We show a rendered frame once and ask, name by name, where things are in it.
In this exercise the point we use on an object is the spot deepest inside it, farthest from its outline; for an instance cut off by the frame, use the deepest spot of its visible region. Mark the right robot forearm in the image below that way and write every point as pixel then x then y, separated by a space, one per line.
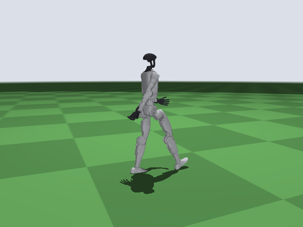
pixel 144 100

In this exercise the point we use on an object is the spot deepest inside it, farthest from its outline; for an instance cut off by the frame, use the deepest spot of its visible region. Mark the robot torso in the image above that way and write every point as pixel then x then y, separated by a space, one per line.
pixel 146 76

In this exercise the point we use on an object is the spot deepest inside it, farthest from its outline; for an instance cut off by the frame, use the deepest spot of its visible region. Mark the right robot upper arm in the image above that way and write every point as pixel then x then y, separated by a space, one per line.
pixel 153 80

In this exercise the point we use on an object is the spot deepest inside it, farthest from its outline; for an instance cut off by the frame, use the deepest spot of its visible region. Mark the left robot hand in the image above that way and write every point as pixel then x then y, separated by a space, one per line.
pixel 162 101

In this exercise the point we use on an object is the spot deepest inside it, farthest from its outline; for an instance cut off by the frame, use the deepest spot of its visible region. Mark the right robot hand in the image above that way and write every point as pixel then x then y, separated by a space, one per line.
pixel 134 115

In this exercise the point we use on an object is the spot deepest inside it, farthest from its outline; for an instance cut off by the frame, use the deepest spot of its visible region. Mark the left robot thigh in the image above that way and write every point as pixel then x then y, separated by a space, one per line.
pixel 145 128

